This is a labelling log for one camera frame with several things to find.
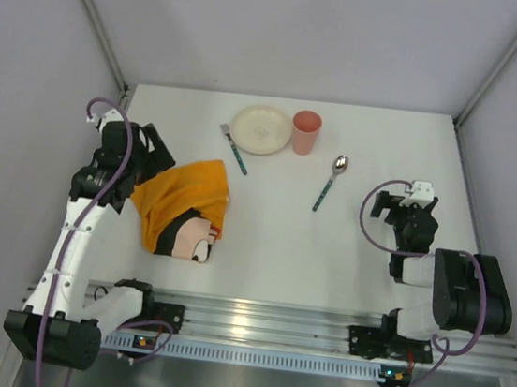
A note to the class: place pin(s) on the perforated grey cable duct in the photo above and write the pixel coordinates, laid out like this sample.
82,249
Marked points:
253,357

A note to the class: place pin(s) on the pink plastic cup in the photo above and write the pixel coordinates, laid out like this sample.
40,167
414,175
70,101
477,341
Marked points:
306,126

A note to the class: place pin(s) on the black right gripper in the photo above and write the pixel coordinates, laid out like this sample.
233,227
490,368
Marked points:
393,210

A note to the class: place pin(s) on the fork with teal handle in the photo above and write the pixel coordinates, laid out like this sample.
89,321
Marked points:
226,131

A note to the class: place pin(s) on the cream round plate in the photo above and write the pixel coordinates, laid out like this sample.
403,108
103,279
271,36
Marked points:
261,130

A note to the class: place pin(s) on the spoon with teal handle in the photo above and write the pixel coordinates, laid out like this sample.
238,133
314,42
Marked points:
339,166

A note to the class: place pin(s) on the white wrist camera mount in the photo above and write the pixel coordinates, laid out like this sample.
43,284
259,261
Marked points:
100,119
420,193

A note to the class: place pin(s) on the orange cartoon print cloth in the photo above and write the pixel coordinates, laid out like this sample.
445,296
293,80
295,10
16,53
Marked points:
182,210

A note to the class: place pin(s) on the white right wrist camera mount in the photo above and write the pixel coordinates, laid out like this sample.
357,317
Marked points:
420,193

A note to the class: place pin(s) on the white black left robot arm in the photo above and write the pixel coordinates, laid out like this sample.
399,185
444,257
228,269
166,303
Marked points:
55,325

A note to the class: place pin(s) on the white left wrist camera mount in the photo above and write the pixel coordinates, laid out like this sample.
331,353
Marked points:
100,119

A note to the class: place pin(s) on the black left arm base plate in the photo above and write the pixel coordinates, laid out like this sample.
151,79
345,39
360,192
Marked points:
172,314

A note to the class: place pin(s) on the right aluminium frame post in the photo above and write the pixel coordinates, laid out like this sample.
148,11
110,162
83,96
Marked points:
490,80

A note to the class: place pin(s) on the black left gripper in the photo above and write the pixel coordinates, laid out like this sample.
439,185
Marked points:
148,154

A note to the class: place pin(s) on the left aluminium frame post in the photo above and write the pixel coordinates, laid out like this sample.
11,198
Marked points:
104,43

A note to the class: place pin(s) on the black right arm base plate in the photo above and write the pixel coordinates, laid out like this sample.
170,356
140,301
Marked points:
372,343

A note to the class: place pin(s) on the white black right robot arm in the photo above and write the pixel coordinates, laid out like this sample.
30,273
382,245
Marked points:
468,293

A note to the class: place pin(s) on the aluminium frame post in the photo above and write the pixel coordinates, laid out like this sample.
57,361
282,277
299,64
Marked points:
104,43
490,80

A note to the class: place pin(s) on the aluminium mounting rail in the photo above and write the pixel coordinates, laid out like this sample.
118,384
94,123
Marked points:
318,331

